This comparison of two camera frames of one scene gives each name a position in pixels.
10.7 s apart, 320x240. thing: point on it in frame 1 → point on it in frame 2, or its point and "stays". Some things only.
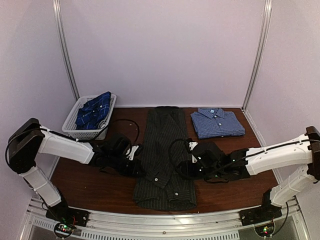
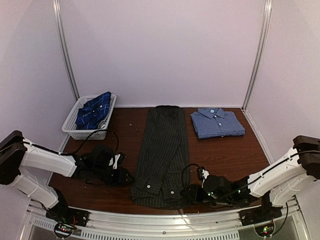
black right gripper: x=186 y=168 → x=195 y=195
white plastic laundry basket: x=69 y=125 stays
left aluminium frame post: x=59 y=24 stays
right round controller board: x=265 y=230 stays
